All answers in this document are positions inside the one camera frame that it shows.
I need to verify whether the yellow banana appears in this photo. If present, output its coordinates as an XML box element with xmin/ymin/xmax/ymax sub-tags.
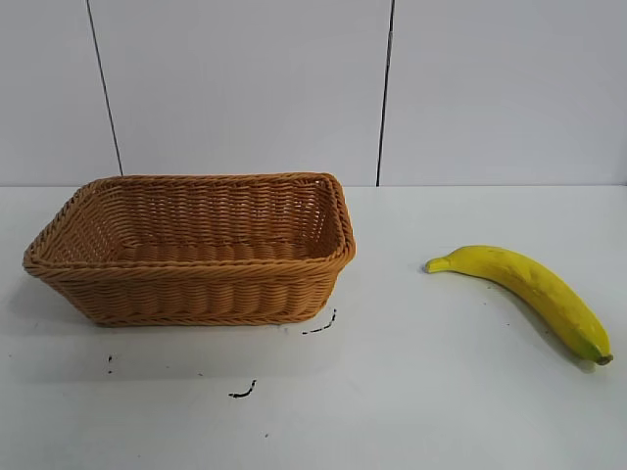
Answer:
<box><xmin>424</xmin><ymin>245</ymin><xmax>614</xmax><ymax>367</ymax></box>

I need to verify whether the brown woven wicker basket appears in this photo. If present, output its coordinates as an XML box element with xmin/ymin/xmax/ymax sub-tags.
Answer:
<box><xmin>21</xmin><ymin>170</ymin><xmax>358</xmax><ymax>328</ymax></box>

